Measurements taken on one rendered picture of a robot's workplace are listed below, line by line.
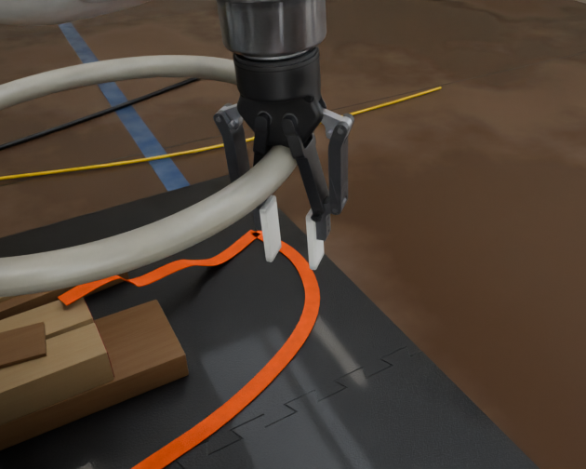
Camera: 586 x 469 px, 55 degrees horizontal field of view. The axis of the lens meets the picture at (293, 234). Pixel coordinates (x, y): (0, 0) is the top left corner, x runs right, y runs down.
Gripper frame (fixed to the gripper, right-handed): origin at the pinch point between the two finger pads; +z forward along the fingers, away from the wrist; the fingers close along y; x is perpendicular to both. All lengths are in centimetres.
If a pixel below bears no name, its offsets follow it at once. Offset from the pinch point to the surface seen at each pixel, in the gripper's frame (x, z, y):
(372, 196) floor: -140, 87, 26
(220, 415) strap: -27, 82, 35
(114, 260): 19.2, -10.2, 6.4
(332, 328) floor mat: -65, 84, 19
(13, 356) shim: -13, 59, 78
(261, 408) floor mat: -32, 83, 27
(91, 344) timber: -23, 62, 65
